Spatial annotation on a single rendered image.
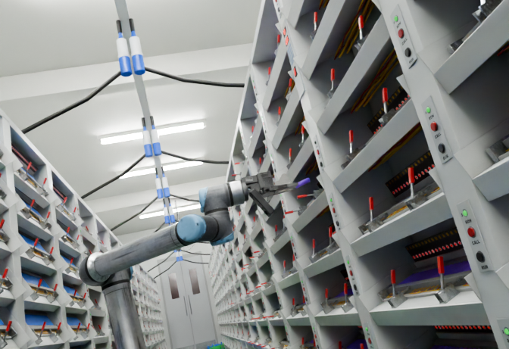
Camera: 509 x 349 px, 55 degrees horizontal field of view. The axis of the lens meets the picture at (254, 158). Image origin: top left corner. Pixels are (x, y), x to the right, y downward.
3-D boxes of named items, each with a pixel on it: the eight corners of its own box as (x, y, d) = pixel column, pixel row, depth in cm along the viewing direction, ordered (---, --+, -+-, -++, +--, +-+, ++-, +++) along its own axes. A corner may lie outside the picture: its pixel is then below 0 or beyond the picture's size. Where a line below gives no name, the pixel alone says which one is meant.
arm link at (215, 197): (201, 217, 187) (196, 191, 190) (233, 210, 189) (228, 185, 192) (201, 211, 178) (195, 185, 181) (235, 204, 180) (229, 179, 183)
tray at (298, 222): (332, 200, 162) (316, 177, 165) (297, 233, 220) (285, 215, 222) (379, 171, 168) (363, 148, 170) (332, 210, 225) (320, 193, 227)
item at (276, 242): (293, 237, 228) (276, 212, 231) (273, 254, 285) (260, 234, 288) (328, 214, 234) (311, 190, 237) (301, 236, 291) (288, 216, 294)
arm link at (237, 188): (234, 202, 180) (232, 208, 189) (247, 200, 181) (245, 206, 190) (229, 179, 183) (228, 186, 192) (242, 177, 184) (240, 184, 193)
